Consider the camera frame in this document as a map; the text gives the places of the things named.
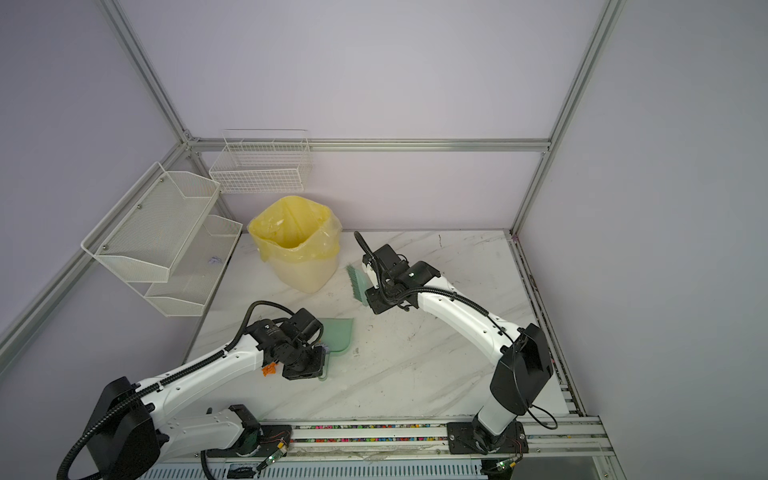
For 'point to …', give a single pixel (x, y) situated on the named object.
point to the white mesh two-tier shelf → (163, 228)
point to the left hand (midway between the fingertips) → (319, 375)
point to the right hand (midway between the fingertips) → (372, 298)
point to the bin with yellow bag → (299, 241)
